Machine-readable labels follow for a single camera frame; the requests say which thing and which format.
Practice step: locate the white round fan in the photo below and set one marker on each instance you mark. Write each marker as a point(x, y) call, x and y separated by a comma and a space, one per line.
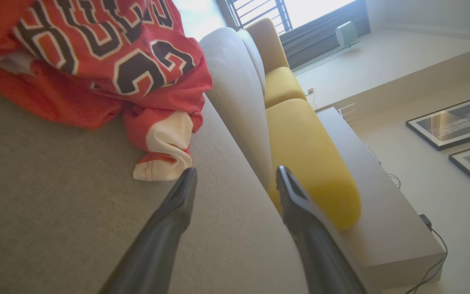
point(346, 34)

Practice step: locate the long yellow sofa cushion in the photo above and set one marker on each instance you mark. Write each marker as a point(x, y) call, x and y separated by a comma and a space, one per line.
point(308, 159)

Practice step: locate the dark grey curtain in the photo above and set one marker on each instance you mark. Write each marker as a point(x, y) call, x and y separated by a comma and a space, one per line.
point(320, 36)

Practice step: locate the red lettered basketball jersey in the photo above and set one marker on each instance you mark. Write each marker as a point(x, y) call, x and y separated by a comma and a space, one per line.
point(96, 61)

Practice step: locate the small yellow sofa cushion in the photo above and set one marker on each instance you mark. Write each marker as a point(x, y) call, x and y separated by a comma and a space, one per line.
point(283, 85)

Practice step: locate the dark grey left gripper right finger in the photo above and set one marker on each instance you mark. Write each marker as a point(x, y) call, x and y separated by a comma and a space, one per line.
point(316, 253)

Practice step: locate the large black framed picture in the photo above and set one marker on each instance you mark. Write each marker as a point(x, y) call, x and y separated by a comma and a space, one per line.
point(455, 122)

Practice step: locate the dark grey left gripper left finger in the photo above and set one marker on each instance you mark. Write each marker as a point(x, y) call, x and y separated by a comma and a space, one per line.
point(157, 241)

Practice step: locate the tan sofa cushion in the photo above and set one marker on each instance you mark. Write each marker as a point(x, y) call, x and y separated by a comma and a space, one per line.
point(267, 45)

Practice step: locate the black window railing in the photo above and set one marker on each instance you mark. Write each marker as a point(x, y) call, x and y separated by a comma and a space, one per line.
point(259, 12)

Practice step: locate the black power adapter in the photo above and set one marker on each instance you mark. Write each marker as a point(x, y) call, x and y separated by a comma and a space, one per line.
point(425, 221)

